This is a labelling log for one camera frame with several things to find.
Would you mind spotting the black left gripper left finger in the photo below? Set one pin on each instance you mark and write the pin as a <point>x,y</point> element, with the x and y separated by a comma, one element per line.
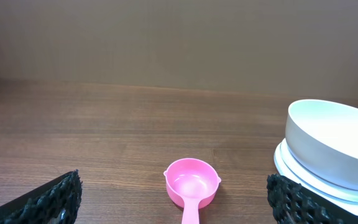
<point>57,201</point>

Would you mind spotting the white round bowl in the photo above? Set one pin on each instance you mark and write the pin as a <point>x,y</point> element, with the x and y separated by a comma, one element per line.
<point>323,138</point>

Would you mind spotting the white digital kitchen scale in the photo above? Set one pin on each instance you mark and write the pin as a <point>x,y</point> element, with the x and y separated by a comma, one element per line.
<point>288,166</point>

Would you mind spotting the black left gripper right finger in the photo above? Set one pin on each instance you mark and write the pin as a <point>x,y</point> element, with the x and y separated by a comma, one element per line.
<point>292,203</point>

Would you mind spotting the pink plastic measuring scoop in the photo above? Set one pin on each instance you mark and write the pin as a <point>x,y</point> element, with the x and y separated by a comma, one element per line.
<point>192,185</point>

